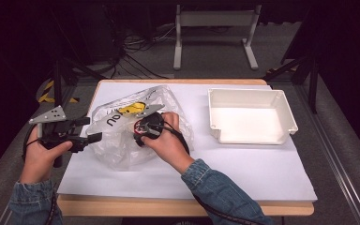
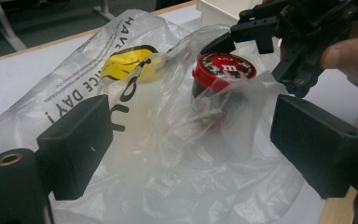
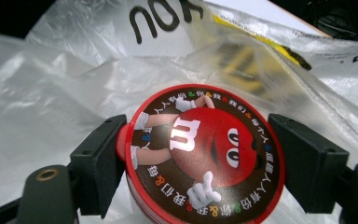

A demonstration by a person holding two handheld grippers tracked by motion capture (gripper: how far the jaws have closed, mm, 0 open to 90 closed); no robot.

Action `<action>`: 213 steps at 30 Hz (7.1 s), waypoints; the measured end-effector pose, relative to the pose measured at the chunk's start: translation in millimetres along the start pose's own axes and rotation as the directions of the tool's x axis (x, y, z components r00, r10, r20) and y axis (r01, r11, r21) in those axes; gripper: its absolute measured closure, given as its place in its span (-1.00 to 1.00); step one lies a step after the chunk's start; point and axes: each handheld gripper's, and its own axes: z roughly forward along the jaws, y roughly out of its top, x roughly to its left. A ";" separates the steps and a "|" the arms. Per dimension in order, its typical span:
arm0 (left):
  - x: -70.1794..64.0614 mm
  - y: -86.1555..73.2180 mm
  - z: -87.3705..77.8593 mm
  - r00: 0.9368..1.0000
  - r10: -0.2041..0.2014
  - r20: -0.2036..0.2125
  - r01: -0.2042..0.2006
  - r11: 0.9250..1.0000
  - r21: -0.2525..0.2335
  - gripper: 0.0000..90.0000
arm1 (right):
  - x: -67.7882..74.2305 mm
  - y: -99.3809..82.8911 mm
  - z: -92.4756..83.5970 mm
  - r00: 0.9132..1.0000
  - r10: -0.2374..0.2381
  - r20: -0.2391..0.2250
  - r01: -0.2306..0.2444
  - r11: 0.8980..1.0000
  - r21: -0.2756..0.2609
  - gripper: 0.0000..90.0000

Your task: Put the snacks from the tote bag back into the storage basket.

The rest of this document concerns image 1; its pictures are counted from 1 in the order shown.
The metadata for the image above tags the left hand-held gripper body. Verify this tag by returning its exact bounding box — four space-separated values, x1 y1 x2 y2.
28 105 90 154

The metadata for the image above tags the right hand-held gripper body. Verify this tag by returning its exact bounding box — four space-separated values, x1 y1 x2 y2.
133 103 166 148

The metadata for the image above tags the small red object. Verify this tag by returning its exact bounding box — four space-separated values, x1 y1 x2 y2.
133 120 144 136

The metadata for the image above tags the clear plastic smiley bag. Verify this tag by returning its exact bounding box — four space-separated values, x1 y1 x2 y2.
85 83 196 172

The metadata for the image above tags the white plastic bin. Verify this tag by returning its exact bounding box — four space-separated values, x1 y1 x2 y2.
207 87 300 145

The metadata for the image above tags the person's right hand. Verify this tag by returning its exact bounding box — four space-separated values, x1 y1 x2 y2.
140 112 196 174

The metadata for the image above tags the person's left hand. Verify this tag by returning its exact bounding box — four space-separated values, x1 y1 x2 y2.
19 126 74 185

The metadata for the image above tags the black tripod stand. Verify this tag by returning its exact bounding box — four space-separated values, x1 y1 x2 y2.
262 52 321 114
50 6 107 116

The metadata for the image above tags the wooden table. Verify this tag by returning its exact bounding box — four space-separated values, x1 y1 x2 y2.
56 78 315 218

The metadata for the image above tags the white paper sheet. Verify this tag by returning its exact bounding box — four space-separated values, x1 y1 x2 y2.
56 82 319 202

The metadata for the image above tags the white metal stand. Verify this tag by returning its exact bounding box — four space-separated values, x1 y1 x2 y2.
172 4 263 71

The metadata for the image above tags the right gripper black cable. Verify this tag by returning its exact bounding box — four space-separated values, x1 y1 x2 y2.
163 121 264 225

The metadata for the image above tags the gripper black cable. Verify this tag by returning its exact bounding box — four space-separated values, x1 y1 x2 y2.
163 121 264 225
22 125 59 225

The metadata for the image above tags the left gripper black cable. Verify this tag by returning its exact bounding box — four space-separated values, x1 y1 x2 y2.
22 125 59 225

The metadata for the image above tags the tangle of black floor cables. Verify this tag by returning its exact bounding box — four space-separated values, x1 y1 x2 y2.
102 3 176 80

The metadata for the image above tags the aluminium rail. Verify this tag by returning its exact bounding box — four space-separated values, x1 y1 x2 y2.
0 83 77 225
294 83 360 225

